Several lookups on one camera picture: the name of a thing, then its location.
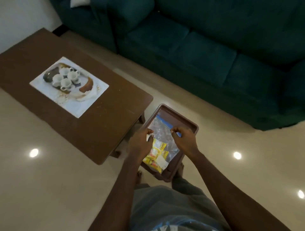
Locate person's left forearm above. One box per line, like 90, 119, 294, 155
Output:
88, 157, 148, 231

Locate white printed cup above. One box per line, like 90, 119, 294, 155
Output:
67, 71, 80, 85
59, 67, 73, 78
52, 74, 63, 88
60, 78, 73, 92

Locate oval leaf-print platter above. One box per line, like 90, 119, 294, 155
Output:
43, 63, 94, 96

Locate white gold placemat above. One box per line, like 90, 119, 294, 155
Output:
29, 56, 110, 119

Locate green fabric sofa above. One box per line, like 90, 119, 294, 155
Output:
112, 0, 305, 131

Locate person's left hand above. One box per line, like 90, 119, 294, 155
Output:
128, 128, 154, 165

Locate green fabric armchair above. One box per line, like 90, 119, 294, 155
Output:
49, 0, 117, 54

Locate person's dark trousers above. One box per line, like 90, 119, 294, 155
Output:
171, 177, 204, 195

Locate person's right forearm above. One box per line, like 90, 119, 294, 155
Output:
188, 150, 292, 231

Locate white pillow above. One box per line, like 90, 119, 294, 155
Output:
70, 0, 91, 8

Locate person's right hand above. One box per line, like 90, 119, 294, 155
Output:
170, 126, 200, 158

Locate white tissue napkin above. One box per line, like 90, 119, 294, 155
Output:
69, 84, 99, 102

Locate brown plastic tray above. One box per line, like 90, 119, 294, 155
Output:
138, 103, 200, 183

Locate brown wooden table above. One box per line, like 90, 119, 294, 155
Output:
0, 28, 154, 166

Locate person's right foot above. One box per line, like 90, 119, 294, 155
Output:
176, 162, 185, 178

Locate clear zip bag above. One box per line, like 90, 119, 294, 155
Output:
142, 114, 182, 174

